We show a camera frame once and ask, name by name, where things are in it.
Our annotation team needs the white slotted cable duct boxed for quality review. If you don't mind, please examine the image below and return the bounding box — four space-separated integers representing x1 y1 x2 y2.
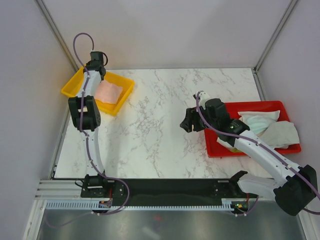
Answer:
45 199 240 211

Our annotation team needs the yellow plastic tray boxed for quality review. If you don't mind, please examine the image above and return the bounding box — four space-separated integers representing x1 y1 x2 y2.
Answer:
61 67 135 116

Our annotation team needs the aluminium frame post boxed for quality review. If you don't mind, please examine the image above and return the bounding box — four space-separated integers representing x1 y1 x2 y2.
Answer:
252 0 300 75
34 0 79 72

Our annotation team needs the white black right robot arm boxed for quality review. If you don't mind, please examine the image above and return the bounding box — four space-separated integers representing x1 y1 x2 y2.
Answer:
180 91 320 216

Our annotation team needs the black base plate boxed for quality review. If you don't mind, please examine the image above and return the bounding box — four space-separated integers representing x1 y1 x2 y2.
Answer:
80 170 261 207

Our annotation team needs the aluminium frame post right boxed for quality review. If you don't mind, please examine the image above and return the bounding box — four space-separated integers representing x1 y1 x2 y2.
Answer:
252 0 300 75

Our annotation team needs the orange patterned towel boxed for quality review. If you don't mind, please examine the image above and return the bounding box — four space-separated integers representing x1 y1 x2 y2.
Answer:
229 148 242 153

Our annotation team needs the aluminium frame post left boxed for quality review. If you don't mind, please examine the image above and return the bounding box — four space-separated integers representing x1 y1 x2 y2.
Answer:
34 0 79 72

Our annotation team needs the pink waffle towel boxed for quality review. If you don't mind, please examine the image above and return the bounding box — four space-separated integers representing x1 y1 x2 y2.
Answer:
94 80 123 105

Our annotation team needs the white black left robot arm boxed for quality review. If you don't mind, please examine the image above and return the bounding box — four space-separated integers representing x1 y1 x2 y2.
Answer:
68 51 110 198

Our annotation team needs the grey terry towel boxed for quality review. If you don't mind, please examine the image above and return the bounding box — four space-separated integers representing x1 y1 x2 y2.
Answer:
260 121 300 149

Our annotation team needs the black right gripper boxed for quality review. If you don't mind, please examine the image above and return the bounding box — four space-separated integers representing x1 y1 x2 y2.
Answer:
179 104 218 133

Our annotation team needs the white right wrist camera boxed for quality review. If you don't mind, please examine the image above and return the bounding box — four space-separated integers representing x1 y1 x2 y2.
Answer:
193 90 211 106

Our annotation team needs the light blue white towel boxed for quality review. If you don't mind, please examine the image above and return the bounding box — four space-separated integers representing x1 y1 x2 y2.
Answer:
238 110 281 137

